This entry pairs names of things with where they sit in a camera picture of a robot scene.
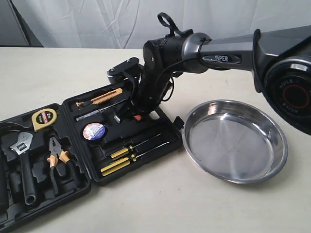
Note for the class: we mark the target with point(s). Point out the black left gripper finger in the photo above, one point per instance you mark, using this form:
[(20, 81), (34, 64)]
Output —
[(139, 117)]

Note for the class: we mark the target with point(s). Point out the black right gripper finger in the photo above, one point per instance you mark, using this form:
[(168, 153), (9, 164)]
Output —
[(126, 111)]

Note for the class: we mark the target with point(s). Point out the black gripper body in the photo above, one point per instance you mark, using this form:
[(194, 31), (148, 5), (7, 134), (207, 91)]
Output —
[(152, 88)]

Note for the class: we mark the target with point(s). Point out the black plastic tool case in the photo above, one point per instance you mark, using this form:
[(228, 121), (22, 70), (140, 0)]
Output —
[(89, 156)]

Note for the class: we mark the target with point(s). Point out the adjustable wrench black handle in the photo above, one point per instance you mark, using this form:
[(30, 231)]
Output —
[(21, 148)]

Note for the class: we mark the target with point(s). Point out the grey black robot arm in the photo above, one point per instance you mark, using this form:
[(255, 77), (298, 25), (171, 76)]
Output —
[(280, 63)]

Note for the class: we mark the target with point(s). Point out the test pen screwdriver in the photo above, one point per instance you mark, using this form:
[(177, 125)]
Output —
[(99, 111)]

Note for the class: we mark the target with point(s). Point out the orange utility knife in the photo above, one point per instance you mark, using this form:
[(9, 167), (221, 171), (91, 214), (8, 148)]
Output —
[(100, 99)]

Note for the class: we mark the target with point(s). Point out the upper yellow black screwdriver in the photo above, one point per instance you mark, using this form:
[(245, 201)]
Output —
[(124, 151)]

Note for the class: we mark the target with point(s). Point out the yellow black screwdriver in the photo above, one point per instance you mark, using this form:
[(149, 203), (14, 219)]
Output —
[(125, 161), (124, 151)]

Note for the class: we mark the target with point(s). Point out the electrical tape roll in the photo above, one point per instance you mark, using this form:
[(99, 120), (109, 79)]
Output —
[(94, 131)]

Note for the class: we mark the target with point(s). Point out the lower yellow black screwdriver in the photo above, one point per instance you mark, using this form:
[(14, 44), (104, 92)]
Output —
[(125, 161)]

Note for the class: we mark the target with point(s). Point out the white backdrop curtain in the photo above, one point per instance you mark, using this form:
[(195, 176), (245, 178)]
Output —
[(128, 24)]

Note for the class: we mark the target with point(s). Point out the pliers with orange grips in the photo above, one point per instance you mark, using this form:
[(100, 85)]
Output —
[(58, 154)]

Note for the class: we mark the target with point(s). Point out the yellow tape measure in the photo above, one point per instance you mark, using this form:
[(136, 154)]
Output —
[(43, 118)]

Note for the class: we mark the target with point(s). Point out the round stainless steel tray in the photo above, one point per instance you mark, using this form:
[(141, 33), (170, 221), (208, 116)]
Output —
[(234, 141)]

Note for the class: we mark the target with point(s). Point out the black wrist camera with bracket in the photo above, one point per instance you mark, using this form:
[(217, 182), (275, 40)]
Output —
[(131, 66)]

